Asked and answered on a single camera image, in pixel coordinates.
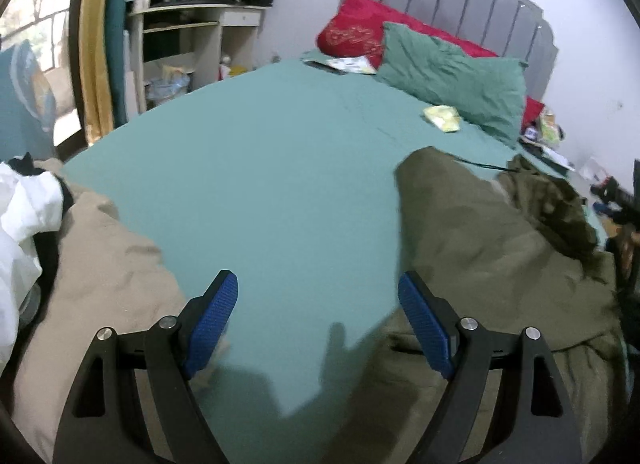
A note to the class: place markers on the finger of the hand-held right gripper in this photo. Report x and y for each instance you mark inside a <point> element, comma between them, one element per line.
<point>617,194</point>

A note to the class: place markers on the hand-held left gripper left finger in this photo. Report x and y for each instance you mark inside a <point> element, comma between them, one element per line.
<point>215,314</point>

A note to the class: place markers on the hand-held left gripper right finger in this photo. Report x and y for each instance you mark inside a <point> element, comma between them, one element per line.
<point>425,324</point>

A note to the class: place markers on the olive green pants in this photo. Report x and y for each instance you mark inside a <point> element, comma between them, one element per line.
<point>475,224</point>

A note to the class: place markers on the green snack packet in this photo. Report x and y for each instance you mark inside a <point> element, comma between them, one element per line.
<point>550,125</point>

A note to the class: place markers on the beige cloth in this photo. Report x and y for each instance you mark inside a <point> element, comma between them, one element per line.
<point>100,269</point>

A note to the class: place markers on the yellow snack packet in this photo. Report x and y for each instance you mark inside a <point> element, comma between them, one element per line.
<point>442,118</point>

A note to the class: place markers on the green pillow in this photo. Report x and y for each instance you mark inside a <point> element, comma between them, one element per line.
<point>450,79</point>

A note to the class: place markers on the white cloth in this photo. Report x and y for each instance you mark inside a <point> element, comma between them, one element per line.
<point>25,204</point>

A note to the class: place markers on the clear plastic bag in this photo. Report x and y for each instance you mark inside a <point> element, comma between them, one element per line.
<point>167,87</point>

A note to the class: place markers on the black cloth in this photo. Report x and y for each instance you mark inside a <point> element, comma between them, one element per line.
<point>25,164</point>

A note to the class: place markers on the white bottle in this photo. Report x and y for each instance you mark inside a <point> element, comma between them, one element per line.
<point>225,68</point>

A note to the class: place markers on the printed booklet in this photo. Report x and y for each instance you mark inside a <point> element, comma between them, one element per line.
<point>352,64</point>

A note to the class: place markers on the blue cartoon printed mat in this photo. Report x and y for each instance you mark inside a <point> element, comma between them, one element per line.
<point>25,94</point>

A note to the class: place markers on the yellow curtain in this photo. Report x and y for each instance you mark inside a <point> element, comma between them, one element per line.
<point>97,44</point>

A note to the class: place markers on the teal curtain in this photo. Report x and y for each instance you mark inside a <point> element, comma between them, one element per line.
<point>119,34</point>

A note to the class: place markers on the white desk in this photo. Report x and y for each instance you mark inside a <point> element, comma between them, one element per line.
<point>235,17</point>

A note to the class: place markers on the red pillow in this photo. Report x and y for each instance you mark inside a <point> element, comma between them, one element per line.
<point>360,24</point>

